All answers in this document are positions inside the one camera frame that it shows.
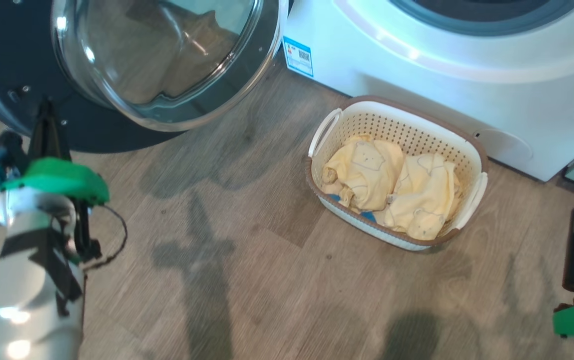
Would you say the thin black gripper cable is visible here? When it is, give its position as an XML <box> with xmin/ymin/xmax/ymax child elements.
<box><xmin>84</xmin><ymin>204</ymin><xmax>128</xmax><ymax>271</ymax></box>

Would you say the blue energy label sticker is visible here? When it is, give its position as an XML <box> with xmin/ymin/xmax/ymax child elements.
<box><xmin>283</xmin><ymin>36</ymin><xmax>314</xmax><ymax>78</ymax></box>

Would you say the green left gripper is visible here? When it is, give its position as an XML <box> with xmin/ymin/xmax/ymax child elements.
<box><xmin>0</xmin><ymin>100</ymin><xmax>110</xmax><ymax>206</ymax></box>

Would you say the pale yellow baby garment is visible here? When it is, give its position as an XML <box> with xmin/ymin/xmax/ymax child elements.
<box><xmin>374</xmin><ymin>152</ymin><xmax>462</xmax><ymax>241</ymax></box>
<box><xmin>322</xmin><ymin>134</ymin><xmax>406</xmax><ymax>213</ymax></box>

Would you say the white perforated laundry basket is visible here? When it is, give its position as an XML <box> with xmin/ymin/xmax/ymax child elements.
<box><xmin>305</xmin><ymin>95</ymin><xmax>488</xmax><ymax>252</ymax></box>

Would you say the grey round glass washer door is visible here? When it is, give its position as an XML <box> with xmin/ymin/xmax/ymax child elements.
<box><xmin>0</xmin><ymin>0</ymin><xmax>290</xmax><ymax>154</ymax></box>

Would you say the white front-load washing machine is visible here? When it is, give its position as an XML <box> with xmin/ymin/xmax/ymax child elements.
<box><xmin>283</xmin><ymin>0</ymin><xmax>574</xmax><ymax>182</ymax></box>

